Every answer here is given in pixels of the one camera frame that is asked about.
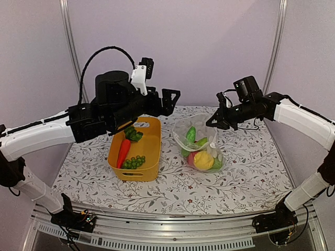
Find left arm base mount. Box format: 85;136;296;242
50;193;96;233

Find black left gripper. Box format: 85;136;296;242
109;86;181;129

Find yellow plastic basket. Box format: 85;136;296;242
107;117;161;181

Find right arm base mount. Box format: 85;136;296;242
252;201;298;246

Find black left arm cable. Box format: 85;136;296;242
77;45;137;105

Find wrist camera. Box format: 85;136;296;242
130;58;154;96
216;92;233;108

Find clear polka dot zip bag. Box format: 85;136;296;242
172;113;224;173

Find left aluminium frame post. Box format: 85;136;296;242
59;0;88;102

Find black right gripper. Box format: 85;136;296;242
206;99;255;130

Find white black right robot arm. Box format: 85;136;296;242
206;76;334;228

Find floral white table mat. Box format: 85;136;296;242
53;106;292;214

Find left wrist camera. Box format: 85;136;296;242
130;58;154;96

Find orange toy carrot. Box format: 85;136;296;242
116;139;131;169

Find green toy bitter gourd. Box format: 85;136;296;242
186;126;196;143

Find right aluminium frame post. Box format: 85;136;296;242
263;0;288;94

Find green toy leafy vegetable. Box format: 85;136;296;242
124;125;143;142

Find yellow toy apple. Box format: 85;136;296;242
193;151;214;170

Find green toy grapes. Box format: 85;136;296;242
121;155;146;170

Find red toy apple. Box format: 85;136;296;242
187;152;197;166

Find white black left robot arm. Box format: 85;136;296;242
1;68;181;227

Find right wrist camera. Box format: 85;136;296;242
216;92;233;108

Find aluminium frame post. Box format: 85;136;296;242
59;0;88;102
263;0;288;94

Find green toy pear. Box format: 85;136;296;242
195;137;208;147

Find aluminium front rail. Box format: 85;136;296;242
23;203;329;250

